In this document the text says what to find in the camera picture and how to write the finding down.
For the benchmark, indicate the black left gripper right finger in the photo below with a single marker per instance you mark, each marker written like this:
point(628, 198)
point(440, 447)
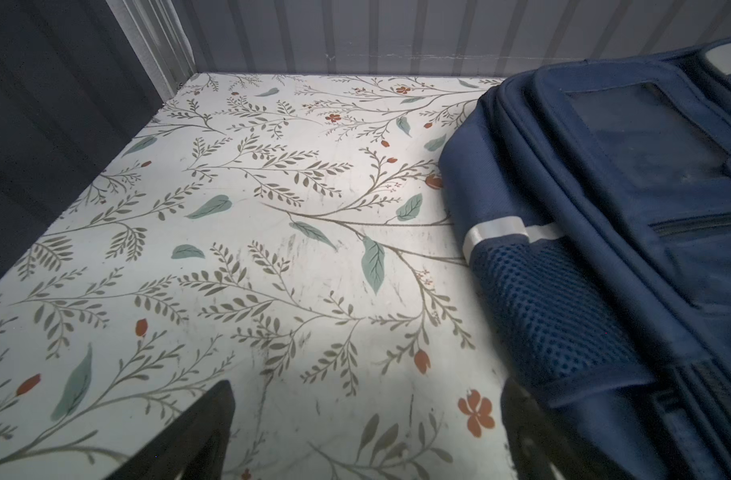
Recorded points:
point(542, 444)

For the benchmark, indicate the navy blue student backpack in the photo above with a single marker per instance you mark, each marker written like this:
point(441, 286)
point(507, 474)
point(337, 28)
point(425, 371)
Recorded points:
point(592, 202)

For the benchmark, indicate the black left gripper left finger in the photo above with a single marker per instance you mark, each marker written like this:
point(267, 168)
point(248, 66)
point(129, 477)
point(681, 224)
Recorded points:
point(193, 446)

